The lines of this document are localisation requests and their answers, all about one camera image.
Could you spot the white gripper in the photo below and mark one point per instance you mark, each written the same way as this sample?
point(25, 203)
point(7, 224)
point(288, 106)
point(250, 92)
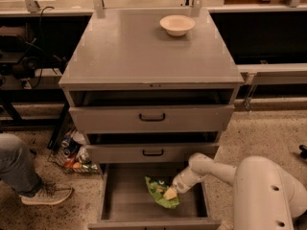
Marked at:
point(182, 184)

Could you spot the green rice chip bag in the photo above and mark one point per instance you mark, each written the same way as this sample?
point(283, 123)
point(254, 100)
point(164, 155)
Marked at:
point(157, 188)

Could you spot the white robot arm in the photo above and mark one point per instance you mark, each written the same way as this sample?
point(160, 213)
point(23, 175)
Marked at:
point(265, 196)

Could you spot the grey bottom drawer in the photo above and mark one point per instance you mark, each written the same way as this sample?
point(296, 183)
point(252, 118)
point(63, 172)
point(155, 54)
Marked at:
point(127, 204)

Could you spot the grey drawer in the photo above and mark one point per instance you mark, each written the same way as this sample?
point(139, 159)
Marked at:
point(150, 147)
point(149, 111)
point(127, 204)

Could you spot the grey middle drawer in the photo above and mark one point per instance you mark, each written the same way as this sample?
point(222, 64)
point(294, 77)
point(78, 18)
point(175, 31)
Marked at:
point(150, 147)

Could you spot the grey top drawer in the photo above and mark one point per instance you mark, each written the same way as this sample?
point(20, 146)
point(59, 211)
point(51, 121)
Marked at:
point(149, 111)

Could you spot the grey drawer cabinet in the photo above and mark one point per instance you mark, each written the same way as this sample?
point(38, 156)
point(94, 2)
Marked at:
point(127, 49)

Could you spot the grey sneaker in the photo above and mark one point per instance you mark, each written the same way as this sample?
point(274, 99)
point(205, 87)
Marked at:
point(49, 194)

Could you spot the person leg in jeans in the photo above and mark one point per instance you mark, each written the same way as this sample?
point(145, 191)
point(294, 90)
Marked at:
point(17, 168)

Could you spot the white ceramic bowl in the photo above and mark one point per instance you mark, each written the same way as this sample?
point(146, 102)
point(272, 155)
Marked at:
point(177, 25)

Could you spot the black machinery on left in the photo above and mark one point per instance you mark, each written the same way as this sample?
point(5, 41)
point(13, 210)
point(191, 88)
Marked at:
point(22, 62)

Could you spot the wire basket with cans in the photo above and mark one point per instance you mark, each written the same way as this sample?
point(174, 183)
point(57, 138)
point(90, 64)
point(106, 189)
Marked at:
point(71, 154)

